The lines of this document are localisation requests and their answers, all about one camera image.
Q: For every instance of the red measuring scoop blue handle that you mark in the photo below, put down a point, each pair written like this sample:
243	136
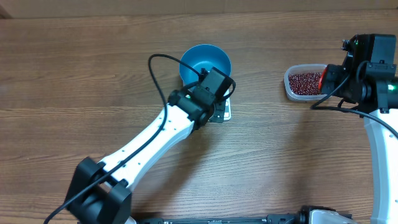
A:
321	80

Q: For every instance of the white digital kitchen scale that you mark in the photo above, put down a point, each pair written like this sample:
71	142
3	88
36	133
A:
222	110

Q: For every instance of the pile of red beans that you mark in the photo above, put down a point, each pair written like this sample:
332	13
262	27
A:
304	83

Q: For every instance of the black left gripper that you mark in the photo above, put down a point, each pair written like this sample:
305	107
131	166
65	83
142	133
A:
219	117

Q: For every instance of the blue metal bowl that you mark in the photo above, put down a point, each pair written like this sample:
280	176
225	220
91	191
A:
203	56

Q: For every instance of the clear plastic container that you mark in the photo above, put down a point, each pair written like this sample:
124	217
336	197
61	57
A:
303	68

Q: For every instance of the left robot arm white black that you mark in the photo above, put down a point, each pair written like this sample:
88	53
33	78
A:
101	192

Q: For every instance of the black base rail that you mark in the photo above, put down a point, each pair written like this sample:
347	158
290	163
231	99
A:
308	214

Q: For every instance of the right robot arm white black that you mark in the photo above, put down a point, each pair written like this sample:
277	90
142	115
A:
367	79

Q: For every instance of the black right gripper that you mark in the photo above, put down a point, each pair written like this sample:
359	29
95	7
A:
331	78

